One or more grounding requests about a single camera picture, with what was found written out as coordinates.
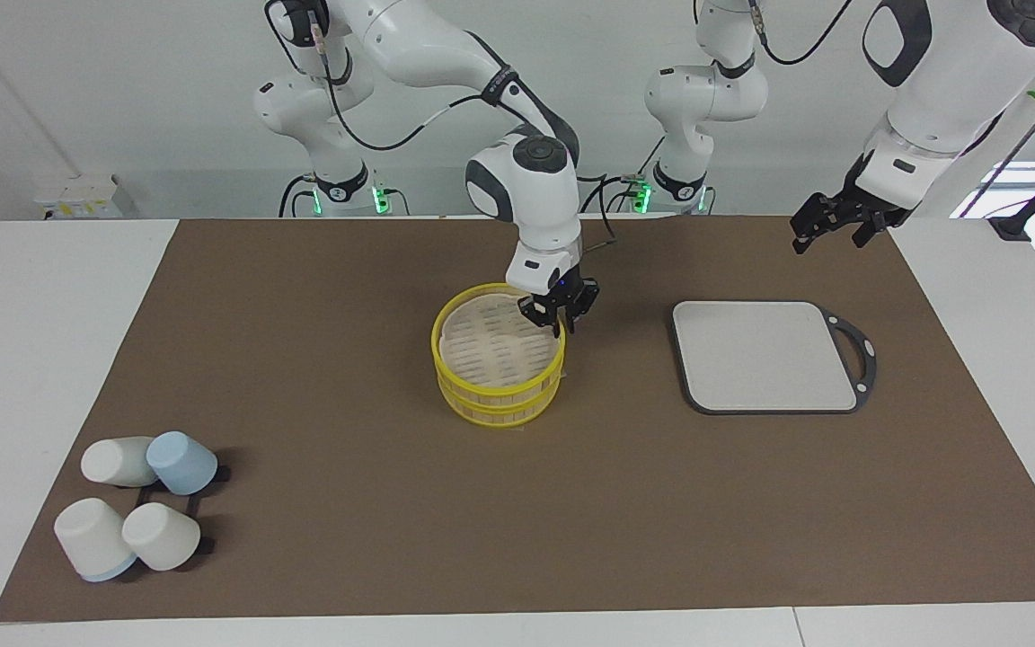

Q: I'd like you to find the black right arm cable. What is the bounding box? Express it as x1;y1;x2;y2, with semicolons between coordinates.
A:
264;0;619;248

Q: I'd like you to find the white wall socket box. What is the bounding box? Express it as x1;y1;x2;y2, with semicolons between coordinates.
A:
31;173;124;220

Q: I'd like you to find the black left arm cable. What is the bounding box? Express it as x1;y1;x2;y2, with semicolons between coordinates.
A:
695;0;855;68

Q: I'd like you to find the white plastic cup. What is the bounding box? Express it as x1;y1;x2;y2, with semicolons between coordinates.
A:
54;498;138;583
81;437;160;489
121;502;202;572

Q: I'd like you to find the slatted bamboo steamer base tier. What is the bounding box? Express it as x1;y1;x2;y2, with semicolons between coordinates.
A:
438;377;565;430

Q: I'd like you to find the thin metal rod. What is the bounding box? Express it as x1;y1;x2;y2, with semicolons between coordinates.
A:
958;112;1035;219

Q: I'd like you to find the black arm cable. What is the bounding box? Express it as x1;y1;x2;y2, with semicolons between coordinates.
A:
695;0;855;68
264;0;619;248

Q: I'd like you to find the yellow steamer lid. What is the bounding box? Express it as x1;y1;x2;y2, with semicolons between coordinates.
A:
431;283;567;415

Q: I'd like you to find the printed paper steamer liner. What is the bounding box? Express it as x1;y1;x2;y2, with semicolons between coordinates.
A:
440;292;563;385

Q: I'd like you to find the brown table mat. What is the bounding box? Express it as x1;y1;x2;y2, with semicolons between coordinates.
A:
0;216;1035;624

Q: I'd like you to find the black cup rack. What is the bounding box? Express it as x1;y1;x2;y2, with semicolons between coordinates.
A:
134;463;233;556

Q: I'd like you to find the white cutting board grey frame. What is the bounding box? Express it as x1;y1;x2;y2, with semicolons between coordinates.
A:
668;299;879;417

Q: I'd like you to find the light blue plastic cup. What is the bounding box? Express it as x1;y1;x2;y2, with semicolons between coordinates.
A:
146;431;218;496

